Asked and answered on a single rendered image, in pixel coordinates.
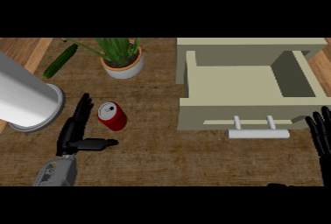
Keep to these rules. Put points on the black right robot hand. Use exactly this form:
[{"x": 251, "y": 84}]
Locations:
[{"x": 320, "y": 137}]

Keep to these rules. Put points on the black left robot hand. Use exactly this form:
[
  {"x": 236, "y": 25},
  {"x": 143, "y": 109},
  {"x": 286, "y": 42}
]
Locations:
[{"x": 70, "y": 132}]

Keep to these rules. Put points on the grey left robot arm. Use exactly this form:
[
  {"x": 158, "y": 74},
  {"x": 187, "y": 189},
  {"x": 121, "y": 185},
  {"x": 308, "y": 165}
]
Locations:
[{"x": 56, "y": 173}]

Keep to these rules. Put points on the red can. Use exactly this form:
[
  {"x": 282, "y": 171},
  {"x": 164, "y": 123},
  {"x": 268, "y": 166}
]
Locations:
[{"x": 112, "y": 116}]

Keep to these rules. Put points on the beige open drawer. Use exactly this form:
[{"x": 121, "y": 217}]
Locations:
[{"x": 249, "y": 93}]

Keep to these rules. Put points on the white cylindrical container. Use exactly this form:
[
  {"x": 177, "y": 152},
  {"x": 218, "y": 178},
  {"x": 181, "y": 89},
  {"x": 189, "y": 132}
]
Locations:
[{"x": 25, "y": 94}]

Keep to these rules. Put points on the green cucumber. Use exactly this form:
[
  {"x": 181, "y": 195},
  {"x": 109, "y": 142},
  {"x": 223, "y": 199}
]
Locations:
[{"x": 59, "y": 60}]

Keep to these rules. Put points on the potted green plant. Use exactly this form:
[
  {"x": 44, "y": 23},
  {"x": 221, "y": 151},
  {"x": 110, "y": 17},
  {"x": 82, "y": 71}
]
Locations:
[{"x": 119, "y": 57}]

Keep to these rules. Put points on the beige cabinet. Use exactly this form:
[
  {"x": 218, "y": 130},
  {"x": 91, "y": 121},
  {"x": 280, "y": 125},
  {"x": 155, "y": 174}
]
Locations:
[{"x": 251, "y": 48}]

